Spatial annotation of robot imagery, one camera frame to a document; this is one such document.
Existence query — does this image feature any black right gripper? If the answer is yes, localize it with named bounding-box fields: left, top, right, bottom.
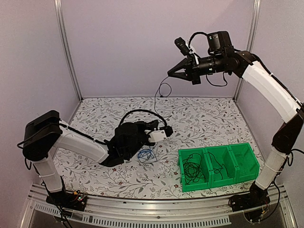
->
left=167, top=53, right=225, bottom=85

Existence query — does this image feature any blue cable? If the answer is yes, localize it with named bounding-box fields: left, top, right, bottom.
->
left=137, top=148, right=158, bottom=164

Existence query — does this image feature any black cable tangle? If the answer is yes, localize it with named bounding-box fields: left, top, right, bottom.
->
left=153, top=75, right=173, bottom=124

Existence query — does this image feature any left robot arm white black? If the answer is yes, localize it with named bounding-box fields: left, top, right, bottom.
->
left=17, top=110, right=158, bottom=206

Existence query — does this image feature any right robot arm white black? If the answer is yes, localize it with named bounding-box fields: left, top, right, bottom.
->
left=168, top=31, right=304, bottom=209

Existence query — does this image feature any floral patterned table mat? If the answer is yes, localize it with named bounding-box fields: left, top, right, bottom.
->
left=54, top=97, right=264, bottom=199

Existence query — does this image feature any green bin left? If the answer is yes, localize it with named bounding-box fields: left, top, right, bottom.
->
left=178, top=148, right=212, bottom=192

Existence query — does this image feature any green bin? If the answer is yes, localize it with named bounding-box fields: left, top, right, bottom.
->
left=178, top=148, right=212, bottom=192
left=205, top=145, right=238, bottom=188
left=230, top=143, right=260, bottom=183

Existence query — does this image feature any green bin middle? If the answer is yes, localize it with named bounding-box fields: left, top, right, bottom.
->
left=205, top=145, right=238, bottom=188

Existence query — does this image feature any green bin right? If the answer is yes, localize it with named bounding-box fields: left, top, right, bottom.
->
left=230, top=143, right=260, bottom=183

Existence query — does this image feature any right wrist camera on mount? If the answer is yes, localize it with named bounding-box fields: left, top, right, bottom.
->
left=174, top=37, right=200, bottom=65

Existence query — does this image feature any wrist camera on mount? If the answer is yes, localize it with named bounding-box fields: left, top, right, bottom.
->
left=174, top=37, right=200, bottom=65
left=144, top=120, right=173, bottom=143

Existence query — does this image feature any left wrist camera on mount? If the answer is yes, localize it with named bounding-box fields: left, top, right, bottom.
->
left=144, top=120, right=173, bottom=143

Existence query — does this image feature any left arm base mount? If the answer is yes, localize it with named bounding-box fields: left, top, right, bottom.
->
left=46, top=190, right=87, bottom=211

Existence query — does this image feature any front aluminium rail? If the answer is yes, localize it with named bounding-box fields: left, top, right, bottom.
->
left=20, top=182, right=300, bottom=228

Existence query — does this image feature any right aluminium frame post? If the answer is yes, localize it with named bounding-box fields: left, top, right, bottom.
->
left=232, top=0, right=261, bottom=100

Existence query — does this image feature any aluminium frame post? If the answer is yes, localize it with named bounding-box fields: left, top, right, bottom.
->
left=232, top=0, right=261, bottom=100
left=54, top=0, right=83, bottom=101

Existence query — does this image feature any left aluminium frame post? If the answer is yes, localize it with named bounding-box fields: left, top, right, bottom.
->
left=54, top=0, right=83, bottom=101

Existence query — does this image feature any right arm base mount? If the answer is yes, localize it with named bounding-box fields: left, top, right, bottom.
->
left=228, top=185, right=281, bottom=224

